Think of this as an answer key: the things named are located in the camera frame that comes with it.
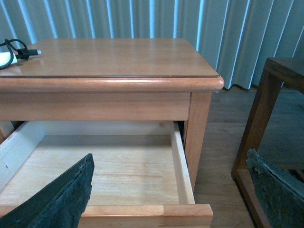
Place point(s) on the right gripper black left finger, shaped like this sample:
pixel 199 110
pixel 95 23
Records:
pixel 60 204

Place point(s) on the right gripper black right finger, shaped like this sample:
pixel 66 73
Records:
pixel 280 194

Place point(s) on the wooden drawer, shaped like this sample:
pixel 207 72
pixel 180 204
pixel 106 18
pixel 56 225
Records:
pixel 140 180

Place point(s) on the white charger block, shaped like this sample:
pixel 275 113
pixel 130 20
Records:
pixel 6 59

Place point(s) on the dark wooden side table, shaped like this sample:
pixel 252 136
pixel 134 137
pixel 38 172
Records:
pixel 277 71

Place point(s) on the light wooden nightstand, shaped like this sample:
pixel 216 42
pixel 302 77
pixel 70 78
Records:
pixel 114 79

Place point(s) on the pale pleated curtain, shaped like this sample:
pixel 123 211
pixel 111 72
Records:
pixel 234 36

